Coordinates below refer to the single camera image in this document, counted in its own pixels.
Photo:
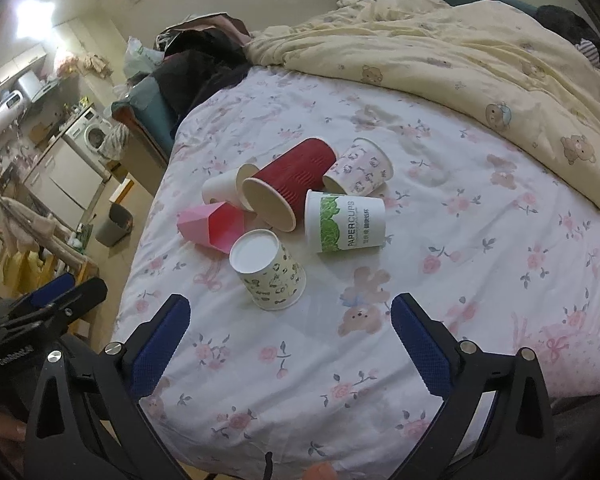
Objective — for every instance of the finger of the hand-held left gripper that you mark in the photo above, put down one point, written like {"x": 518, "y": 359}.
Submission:
{"x": 82, "y": 295}
{"x": 50, "y": 290}

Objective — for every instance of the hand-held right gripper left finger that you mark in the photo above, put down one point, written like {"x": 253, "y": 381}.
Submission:
{"x": 164, "y": 345}

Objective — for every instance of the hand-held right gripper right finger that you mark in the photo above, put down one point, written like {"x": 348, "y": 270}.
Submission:
{"x": 422, "y": 345}

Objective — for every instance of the cream cup with dark pattern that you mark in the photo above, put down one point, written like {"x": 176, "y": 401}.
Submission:
{"x": 275, "y": 280}

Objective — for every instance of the pink faceted cup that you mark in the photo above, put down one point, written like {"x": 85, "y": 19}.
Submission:
{"x": 220, "y": 227}

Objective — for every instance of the white cup with green print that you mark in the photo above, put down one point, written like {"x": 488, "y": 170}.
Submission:
{"x": 355, "y": 220}

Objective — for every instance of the plain white paper cup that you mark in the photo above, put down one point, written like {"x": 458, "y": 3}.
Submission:
{"x": 220, "y": 187}

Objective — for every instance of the white cup with pink cartoons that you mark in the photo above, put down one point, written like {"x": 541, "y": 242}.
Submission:
{"x": 360, "y": 165}

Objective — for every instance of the red ribbed paper cup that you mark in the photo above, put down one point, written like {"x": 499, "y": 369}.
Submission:
{"x": 292, "y": 175}

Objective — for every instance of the person's left hand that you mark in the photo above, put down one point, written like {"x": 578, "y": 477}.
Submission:
{"x": 2, "y": 417}

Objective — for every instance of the wooden clothes drying rack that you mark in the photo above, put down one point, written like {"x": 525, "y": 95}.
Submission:
{"x": 35, "y": 240}

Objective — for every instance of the grey trash bin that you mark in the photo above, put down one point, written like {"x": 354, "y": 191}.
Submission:
{"x": 112, "y": 227}

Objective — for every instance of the floral bed sheet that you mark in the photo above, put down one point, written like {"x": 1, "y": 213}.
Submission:
{"x": 430, "y": 245}

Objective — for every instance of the cardboard box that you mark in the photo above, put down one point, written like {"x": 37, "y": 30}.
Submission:
{"x": 122, "y": 192}

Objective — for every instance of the white low cabinet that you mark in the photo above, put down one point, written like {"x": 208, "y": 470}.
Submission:
{"x": 65, "y": 177}

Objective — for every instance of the grey hanging towel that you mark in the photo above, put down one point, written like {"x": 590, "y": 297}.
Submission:
{"x": 114, "y": 141}

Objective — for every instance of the white washing machine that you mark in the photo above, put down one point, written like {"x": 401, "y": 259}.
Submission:
{"x": 87, "y": 135}

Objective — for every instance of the orange object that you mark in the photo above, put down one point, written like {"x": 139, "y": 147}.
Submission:
{"x": 322, "y": 471}

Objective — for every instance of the white water heater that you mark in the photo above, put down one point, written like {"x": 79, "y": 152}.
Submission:
{"x": 0, "y": 110}

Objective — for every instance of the teal padded bench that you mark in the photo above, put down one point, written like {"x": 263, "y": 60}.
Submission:
{"x": 147, "y": 110}

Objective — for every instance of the beige clothes pile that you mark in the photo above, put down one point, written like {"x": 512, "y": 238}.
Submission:
{"x": 87, "y": 64}

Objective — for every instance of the white plastic bag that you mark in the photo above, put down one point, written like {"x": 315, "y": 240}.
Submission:
{"x": 140, "y": 57}

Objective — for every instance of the dark clothes pile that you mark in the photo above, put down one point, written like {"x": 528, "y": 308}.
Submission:
{"x": 205, "y": 60}

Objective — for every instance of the yellow bear print duvet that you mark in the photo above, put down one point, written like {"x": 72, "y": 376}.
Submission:
{"x": 430, "y": 60}

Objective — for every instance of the dark plush cloth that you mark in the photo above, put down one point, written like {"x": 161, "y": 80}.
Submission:
{"x": 565, "y": 25}

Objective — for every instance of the white wall cabinet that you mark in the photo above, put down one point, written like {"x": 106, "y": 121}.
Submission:
{"x": 15, "y": 62}

